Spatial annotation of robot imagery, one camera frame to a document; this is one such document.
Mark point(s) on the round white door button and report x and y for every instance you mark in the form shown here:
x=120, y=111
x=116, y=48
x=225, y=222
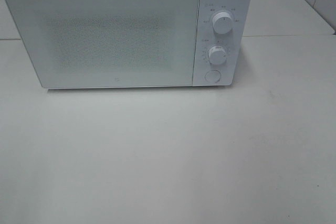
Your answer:
x=213, y=76

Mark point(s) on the white round knob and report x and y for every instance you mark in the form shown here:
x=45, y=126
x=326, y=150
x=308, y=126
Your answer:
x=217, y=55
x=222, y=22

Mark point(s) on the white microwave door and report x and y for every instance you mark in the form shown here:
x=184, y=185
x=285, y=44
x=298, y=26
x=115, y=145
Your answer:
x=108, y=43

